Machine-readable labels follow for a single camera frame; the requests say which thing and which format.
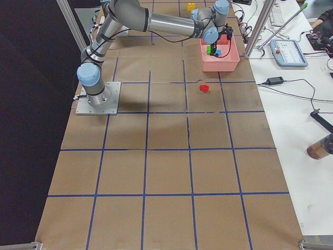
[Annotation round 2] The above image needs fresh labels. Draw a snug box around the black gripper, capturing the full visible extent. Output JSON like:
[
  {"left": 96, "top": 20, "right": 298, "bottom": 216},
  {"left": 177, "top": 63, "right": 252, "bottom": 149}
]
[{"left": 211, "top": 31, "right": 224, "bottom": 56}]

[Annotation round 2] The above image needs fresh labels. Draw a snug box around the green toy block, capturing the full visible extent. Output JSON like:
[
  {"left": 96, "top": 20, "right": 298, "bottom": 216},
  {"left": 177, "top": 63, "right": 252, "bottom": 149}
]
[{"left": 206, "top": 45, "right": 211, "bottom": 55}]

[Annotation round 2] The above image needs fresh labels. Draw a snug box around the blue toy block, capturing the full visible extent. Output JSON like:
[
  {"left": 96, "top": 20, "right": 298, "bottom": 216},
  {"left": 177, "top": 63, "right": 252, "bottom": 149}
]
[{"left": 214, "top": 49, "right": 221, "bottom": 58}]

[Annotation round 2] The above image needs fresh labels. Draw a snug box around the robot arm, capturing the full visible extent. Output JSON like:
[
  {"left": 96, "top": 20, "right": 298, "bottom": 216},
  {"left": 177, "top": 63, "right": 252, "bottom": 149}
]
[{"left": 76, "top": 1, "right": 229, "bottom": 108}]

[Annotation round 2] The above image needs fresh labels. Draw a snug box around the pink plastic box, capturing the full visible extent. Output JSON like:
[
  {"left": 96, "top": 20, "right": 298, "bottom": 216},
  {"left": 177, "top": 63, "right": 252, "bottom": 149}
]
[{"left": 200, "top": 35, "right": 240, "bottom": 72}]

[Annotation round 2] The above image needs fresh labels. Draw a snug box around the red toy block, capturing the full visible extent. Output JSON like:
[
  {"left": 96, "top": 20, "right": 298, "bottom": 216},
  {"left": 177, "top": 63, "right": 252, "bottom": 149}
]
[{"left": 199, "top": 84, "right": 210, "bottom": 93}]

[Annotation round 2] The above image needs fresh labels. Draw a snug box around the yellow toy block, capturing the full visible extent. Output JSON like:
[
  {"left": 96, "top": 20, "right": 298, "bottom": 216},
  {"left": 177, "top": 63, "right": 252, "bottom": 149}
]
[{"left": 187, "top": 3, "right": 196, "bottom": 11}]

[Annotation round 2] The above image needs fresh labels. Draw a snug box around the white keyboard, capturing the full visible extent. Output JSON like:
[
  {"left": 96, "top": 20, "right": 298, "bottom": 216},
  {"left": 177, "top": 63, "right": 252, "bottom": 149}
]
[{"left": 269, "top": 4, "right": 284, "bottom": 27}]

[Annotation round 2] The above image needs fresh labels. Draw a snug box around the black power adapter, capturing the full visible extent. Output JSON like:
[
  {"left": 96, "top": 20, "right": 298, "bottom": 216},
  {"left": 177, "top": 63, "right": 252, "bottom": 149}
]
[{"left": 266, "top": 77, "right": 285, "bottom": 85}]

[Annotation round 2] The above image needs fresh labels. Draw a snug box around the teach pendant tablet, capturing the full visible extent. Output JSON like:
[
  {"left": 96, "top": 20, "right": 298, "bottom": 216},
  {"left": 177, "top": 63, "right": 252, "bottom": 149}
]
[{"left": 270, "top": 39, "right": 308, "bottom": 68}]

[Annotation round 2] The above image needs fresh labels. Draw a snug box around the brown bottle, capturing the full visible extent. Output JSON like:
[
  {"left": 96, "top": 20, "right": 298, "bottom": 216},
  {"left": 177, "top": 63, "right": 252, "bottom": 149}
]
[{"left": 306, "top": 134, "right": 332, "bottom": 159}]

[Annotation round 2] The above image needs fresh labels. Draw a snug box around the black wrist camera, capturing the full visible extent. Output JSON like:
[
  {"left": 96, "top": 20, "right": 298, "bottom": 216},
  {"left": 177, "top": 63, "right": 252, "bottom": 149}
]
[{"left": 225, "top": 24, "right": 233, "bottom": 41}]

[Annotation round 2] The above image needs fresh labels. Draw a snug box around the aluminium frame post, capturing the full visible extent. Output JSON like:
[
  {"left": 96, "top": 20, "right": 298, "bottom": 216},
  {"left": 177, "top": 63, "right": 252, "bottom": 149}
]
[
  {"left": 244, "top": 0, "right": 275, "bottom": 59},
  {"left": 56, "top": 0, "right": 89, "bottom": 62}
]

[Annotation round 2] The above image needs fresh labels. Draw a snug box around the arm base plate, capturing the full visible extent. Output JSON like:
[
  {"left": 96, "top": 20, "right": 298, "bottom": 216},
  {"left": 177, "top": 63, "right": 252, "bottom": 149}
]
[{"left": 75, "top": 82, "right": 121, "bottom": 115}]

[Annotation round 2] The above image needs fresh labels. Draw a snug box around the aluminium frame post left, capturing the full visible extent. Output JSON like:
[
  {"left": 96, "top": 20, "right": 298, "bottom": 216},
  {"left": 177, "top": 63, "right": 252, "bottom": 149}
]
[{"left": 56, "top": 0, "right": 89, "bottom": 62}]

